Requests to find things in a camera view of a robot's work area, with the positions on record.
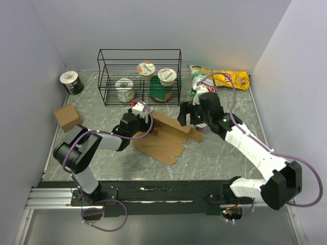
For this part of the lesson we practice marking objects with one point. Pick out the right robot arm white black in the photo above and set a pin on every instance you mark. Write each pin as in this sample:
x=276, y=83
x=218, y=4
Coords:
x=281, y=181

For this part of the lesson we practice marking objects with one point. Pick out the brown cardboard box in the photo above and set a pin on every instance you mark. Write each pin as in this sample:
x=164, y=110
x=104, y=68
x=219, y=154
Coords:
x=167, y=140

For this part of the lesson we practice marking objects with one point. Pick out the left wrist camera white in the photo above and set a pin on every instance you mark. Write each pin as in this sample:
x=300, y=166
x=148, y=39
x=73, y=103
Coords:
x=141, y=110

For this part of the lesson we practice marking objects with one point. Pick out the black can white lid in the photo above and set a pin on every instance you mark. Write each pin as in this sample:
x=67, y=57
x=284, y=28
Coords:
x=72, y=83

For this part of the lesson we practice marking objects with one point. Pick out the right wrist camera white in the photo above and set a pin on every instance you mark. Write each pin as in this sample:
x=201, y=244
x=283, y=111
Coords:
x=199, y=89

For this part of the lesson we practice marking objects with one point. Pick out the white lidded cup lower shelf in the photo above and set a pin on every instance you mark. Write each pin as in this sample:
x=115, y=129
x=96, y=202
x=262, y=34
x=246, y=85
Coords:
x=124, y=90

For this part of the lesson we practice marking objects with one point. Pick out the yogurt cup beige label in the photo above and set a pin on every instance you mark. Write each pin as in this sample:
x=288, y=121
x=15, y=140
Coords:
x=167, y=77

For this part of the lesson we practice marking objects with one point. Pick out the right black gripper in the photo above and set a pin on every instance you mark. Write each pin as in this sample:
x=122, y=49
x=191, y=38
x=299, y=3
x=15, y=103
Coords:
x=186, y=107

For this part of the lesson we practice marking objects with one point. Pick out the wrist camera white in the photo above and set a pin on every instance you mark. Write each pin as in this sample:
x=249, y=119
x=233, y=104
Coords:
x=199, y=89
x=141, y=110

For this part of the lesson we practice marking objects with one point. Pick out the small purple yogurt cup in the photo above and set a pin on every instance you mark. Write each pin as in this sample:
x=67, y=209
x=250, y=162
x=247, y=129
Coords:
x=200, y=127

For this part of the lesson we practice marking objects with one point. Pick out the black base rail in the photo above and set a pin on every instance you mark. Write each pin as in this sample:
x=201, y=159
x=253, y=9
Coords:
x=120, y=198

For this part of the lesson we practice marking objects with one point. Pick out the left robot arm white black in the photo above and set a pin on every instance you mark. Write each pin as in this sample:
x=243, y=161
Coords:
x=77, y=149

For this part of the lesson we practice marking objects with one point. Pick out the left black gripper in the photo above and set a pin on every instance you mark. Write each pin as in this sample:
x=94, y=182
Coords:
x=146, y=127

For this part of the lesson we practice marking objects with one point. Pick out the small folded cardboard box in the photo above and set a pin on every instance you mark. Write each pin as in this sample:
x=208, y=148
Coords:
x=67, y=117

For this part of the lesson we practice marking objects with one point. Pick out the yogurt cup orange label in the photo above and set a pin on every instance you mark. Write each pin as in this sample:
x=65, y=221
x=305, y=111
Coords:
x=146, y=70

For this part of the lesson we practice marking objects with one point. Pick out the black wire rack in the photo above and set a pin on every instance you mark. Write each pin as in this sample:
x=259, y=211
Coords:
x=114, y=64

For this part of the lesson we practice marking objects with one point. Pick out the green Chuba chips bag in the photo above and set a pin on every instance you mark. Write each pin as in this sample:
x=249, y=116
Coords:
x=199, y=75

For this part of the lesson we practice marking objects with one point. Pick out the yellow Lays chips bag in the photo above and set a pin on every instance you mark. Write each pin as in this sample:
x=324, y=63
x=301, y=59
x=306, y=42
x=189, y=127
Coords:
x=240, y=79

